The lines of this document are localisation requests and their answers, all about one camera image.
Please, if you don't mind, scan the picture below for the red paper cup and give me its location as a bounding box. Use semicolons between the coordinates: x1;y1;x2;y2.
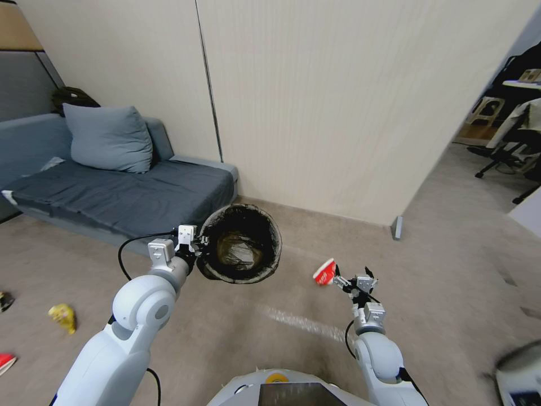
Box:
312;258;338;287

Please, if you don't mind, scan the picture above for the woven trash bin black liner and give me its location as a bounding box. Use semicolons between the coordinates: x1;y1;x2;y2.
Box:
196;204;283;285

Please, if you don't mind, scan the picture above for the blue-grey sofa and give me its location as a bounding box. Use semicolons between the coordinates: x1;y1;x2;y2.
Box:
0;113;240;258

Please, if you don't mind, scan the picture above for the white robot front shell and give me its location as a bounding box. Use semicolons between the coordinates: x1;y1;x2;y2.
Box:
206;368;382;406

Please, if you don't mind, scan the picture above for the yellow snack bag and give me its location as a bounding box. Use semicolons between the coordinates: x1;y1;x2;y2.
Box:
47;303;78;336

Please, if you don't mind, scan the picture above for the blue-grey pillow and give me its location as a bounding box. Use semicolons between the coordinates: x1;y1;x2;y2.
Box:
62;103;154;175

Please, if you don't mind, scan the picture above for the grey rounded device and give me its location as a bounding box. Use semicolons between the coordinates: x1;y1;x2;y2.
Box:
493;339;541;406

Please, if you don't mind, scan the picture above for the black office chair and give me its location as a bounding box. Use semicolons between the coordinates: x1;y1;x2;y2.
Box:
475;98;541;205

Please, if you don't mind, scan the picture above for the dark bag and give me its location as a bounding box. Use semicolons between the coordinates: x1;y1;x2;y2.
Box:
51;86;102;116

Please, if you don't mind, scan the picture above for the white step stool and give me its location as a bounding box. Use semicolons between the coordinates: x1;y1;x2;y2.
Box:
464;96;504;127

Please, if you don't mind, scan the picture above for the pale draped cloth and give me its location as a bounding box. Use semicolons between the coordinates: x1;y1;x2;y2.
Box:
486;98;541;149

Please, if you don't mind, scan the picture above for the red flat wrapper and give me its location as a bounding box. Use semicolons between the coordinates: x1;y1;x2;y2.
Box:
0;352;18;377

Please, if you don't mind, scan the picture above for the grey partition panel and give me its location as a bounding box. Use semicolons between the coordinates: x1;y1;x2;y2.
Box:
0;50;66;124

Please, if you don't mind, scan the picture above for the white desk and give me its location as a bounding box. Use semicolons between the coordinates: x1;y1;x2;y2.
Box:
502;78;541;90

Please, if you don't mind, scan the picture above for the black hanging jacket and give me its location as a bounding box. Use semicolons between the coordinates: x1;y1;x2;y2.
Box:
489;41;541;102

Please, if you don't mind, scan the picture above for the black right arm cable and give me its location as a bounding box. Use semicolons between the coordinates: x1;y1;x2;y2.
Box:
344;319;358;360

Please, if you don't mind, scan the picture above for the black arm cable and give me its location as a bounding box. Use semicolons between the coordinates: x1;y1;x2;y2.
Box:
117;228;180;281
344;319;358;360

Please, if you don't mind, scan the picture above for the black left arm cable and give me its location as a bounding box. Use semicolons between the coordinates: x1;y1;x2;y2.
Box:
117;228;180;281

